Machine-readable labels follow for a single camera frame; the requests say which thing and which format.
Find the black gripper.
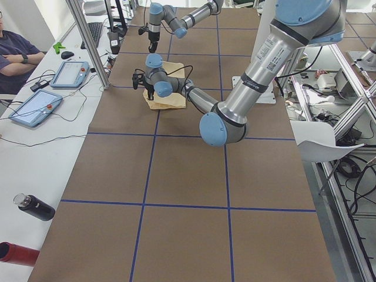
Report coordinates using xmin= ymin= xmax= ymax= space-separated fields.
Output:
xmin=148 ymin=30 xmax=160 ymax=53
xmin=143 ymin=78 xmax=155 ymax=100

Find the beige long-sleeve printed shirt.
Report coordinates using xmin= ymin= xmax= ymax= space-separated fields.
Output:
xmin=143 ymin=61 xmax=186 ymax=110

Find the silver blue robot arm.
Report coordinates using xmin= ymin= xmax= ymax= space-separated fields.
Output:
xmin=143 ymin=1 xmax=347 ymax=146
xmin=146 ymin=0 xmax=224 ymax=53

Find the black keyboard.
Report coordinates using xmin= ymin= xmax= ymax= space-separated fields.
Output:
xmin=87 ymin=22 xmax=103 ymax=48

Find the upper blue teach pendant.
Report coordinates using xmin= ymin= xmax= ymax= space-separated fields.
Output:
xmin=49 ymin=61 xmax=90 ymax=89

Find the blue teach pendant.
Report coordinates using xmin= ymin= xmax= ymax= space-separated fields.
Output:
xmin=49 ymin=61 xmax=90 ymax=89
xmin=9 ymin=89 xmax=63 ymax=127

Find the black computer mouse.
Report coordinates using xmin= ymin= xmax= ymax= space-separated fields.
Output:
xmin=61 ymin=51 xmax=75 ymax=59

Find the green plastic tool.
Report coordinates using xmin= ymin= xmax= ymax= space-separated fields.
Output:
xmin=53 ymin=42 xmax=66 ymax=55

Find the lower blue teach pendant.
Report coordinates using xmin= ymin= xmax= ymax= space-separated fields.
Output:
xmin=9 ymin=89 xmax=63 ymax=127

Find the seated person in navy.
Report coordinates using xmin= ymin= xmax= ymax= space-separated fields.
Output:
xmin=1 ymin=22 xmax=45 ymax=95

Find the black water bottle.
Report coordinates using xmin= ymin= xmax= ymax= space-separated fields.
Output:
xmin=13 ymin=193 xmax=55 ymax=221

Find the white curved chair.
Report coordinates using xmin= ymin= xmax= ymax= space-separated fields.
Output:
xmin=290 ymin=120 xmax=364 ymax=163

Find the red water bottle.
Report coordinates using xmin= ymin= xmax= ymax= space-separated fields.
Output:
xmin=1 ymin=242 xmax=39 ymax=267

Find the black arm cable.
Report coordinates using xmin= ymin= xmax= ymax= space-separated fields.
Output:
xmin=164 ymin=65 xmax=194 ymax=95

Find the aluminium frame post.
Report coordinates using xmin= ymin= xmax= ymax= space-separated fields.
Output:
xmin=66 ymin=0 xmax=109 ymax=90

